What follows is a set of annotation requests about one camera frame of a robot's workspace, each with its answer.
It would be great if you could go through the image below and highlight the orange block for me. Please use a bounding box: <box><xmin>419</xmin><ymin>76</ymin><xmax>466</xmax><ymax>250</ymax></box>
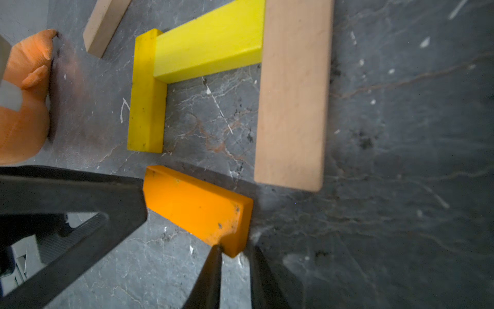
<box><xmin>144</xmin><ymin>166</ymin><xmax>253</xmax><ymax>258</ymax></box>

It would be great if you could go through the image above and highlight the yellow block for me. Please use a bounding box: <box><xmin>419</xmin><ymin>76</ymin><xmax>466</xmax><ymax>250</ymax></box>
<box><xmin>154</xmin><ymin>0</ymin><xmax>266</xmax><ymax>84</ymax></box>
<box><xmin>127</xmin><ymin>29</ymin><xmax>167</xmax><ymax>153</ymax></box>

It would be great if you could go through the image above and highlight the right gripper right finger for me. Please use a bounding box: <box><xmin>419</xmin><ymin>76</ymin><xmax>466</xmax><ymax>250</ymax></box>
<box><xmin>249</xmin><ymin>245</ymin><xmax>290</xmax><ymax>309</ymax></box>

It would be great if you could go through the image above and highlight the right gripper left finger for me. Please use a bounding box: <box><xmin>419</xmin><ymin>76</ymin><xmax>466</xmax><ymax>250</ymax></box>
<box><xmin>182</xmin><ymin>245</ymin><xmax>223</xmax><ymax>309</ymax></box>

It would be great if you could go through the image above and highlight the tan block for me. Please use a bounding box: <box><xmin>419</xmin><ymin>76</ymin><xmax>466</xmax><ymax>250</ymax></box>
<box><xmin>83</xmin><ymin>0</ymin><xmax>131</xmax><ymax>58</ymax></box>
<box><xmin>254</xmin><ymin>1</ymin><xmax>334</xmax><ymax>192</ymax></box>

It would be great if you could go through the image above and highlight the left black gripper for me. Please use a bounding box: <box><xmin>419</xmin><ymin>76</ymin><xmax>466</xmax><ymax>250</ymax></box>
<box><xmin>1</xmin><ymin>166</ymin><xmax>147</xmax><ymax>308</ymax></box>

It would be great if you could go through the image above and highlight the orange plush toy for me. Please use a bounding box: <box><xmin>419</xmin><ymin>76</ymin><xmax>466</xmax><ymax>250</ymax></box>
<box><xmin>1</xmin><ymin>29</ymin><xmax>57</xmax><ymax>166</ymax></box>

